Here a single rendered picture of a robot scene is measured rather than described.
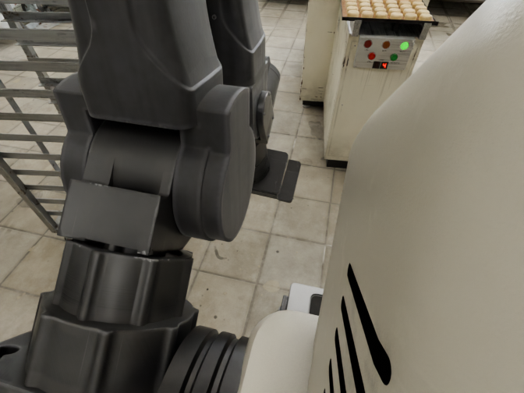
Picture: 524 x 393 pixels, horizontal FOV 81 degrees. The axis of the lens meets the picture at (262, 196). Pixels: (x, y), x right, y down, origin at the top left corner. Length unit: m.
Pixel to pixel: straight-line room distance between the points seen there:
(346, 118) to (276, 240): 0.79
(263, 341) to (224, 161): 0.09
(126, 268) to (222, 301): 1.35
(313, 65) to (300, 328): 2.32
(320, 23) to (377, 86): 0.76
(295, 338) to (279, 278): 1.38
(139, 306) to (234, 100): 0.11
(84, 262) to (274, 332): 0.10
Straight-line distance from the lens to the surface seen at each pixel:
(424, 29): 1.65
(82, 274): 0.18
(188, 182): 0.17
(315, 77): 2.47
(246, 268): 1.57
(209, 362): 0.17
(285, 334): 0.17
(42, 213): 1.75
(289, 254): 1.62
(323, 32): 2.35
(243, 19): 0.26
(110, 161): 0.19
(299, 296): 0.37
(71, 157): 0.21
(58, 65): 1.15
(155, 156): 0.18
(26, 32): 1.15
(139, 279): 0.17
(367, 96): 1.77
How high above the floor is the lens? 1.38
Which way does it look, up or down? 48 degrees down
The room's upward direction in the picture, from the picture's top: straight up
